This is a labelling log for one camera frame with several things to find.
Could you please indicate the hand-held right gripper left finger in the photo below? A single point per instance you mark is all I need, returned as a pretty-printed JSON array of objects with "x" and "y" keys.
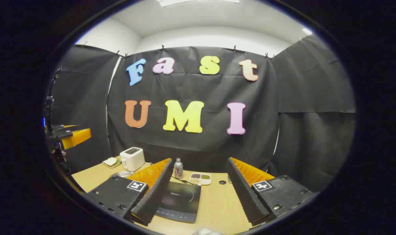
[{"x": 157, "y": 195}]

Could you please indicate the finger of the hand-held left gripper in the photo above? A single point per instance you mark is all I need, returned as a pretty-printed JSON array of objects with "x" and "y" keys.
[
  {"x": 62, "y": 130},
  {"x": 77, "y": 137}
]

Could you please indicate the white divided dish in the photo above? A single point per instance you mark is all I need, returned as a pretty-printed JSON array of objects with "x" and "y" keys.
[{"x": 200, "y": 179}]

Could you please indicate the heap of green mung beans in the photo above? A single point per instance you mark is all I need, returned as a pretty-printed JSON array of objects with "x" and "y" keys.
[{"x": 206, "y": 177}]

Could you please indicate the long ceiling light panel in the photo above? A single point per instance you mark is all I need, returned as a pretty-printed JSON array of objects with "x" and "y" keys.
[{"x": 198, "y": 2}]

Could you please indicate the small green tray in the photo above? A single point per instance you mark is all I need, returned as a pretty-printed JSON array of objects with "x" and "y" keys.
[{"x": 116, "y": 165}]

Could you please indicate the toast slice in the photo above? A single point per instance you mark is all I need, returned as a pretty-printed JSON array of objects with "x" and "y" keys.
[{"x": 110, "y": 161}]

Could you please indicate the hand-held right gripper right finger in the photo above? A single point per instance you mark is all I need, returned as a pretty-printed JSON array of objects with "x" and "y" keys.
[{"x": 245, "y": 195}]

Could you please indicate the small ceiling light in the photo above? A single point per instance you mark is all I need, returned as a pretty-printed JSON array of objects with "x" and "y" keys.
[{"x": 307, "y": 31}]

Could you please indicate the small heap of soybeans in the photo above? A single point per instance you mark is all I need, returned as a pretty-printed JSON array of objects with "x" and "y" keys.
[{"x": 194, "y": 181}]

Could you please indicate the black induction cooktop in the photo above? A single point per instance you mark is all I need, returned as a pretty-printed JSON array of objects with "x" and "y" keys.
[{"x": 181, "y": 202}]

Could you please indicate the black backdrop cloth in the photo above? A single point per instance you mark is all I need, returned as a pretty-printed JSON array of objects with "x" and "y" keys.
[{"x": 191, "y": 147}]

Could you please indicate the stainless steel pot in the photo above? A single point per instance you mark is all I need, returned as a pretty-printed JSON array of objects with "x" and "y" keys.
[{"x": 121, "y": 174}]

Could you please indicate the heap of dark red beans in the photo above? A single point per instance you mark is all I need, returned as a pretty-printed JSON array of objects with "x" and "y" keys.
[{"x": 195, "y": 176}]

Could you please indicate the silver drink bottle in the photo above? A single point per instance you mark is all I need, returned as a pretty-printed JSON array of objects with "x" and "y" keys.
[{"x": 178, "y": 169}]

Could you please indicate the white toaster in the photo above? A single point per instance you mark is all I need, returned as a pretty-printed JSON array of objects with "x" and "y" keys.
[{"x": 132, "y": 160}]

